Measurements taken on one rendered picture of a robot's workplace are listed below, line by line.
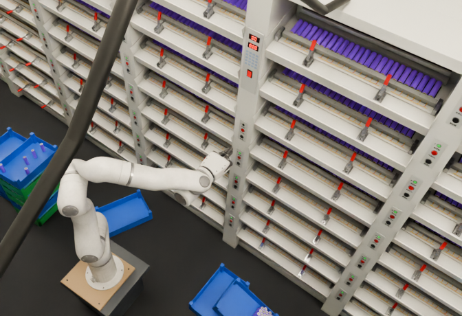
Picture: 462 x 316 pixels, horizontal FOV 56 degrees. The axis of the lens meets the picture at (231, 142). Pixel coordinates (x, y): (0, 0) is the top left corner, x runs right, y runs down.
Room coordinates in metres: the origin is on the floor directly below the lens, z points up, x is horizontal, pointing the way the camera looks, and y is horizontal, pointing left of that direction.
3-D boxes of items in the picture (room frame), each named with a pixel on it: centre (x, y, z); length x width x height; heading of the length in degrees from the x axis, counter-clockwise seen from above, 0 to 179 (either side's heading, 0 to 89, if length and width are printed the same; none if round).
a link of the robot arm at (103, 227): (0.94, 0.58, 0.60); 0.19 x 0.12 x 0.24; 11
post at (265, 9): (1.38, -0.10, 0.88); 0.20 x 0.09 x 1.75; 148
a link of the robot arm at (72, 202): (0.88, 0.57, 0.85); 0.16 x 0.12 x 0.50; 11
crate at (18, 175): (1.46, 1.15, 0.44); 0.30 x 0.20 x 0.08; 155
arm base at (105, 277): (0.91, 0.57, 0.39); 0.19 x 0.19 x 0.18
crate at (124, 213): (1.42, 0.63, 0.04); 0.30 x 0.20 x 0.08; 125
